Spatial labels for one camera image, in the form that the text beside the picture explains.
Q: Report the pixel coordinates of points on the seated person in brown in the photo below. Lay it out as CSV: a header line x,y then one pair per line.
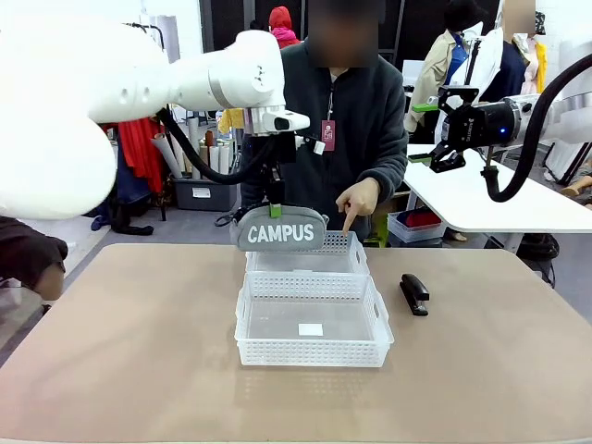
x,y
28,250

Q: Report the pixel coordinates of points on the green stool frame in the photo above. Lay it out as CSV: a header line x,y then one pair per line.
x,y
378,229

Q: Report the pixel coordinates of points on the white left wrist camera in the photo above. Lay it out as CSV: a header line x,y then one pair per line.
x,y
291,121

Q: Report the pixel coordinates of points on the black bag on floor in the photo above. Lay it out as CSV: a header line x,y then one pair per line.
x,y
538,254

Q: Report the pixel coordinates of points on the black stapler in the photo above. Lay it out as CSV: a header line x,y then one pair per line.
x,y
415,296

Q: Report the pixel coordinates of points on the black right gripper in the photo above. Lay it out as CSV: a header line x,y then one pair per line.
x,y
481,127

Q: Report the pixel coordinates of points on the white garment on stand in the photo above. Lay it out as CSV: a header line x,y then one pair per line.
x,y
488,65

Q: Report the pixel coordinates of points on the red hanging cloth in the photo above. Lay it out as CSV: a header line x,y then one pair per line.
x,y
141,152

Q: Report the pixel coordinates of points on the mannequin in beige coat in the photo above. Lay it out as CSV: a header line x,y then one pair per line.
x,y
435,78

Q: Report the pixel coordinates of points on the black cloth on floor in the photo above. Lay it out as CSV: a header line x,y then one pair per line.
x,y
131,226

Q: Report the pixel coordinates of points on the person's left forearm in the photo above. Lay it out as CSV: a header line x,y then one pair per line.
x,y
393,171

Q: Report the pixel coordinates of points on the grey storage bin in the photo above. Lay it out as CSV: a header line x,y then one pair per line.
x,y
203,194

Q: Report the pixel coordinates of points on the person's left hand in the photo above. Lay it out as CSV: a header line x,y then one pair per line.
x,y
363,196

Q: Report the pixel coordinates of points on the white perforated plastic basket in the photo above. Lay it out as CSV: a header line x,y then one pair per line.
x,y
344,259
314,351

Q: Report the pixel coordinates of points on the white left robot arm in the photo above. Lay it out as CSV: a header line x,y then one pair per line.
x,y
139,83

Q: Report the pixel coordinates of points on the white side table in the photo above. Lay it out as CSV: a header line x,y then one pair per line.
x,y
509,213

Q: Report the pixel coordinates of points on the bundle of paper rolls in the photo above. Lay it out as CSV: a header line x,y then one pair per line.
x,y
203,157

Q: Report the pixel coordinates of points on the clear storage box red cloth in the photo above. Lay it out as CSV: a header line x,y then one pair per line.
x,y
416,226

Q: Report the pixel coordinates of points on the person in dark fleece jacket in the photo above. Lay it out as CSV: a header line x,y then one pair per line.
x,y
361,106

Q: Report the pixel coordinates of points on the grey CAMPUS pencil case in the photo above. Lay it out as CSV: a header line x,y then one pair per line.
x,y
277,233

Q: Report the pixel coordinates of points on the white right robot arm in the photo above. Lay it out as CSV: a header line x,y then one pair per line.
x,y
569,120

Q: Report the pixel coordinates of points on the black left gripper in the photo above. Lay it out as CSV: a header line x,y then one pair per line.
x,y
279,150

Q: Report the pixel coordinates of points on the person in red hood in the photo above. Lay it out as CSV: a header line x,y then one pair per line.
x,y
283,28

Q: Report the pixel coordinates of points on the mannequin in dark top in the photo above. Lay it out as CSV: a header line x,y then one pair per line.
x,y
520,55

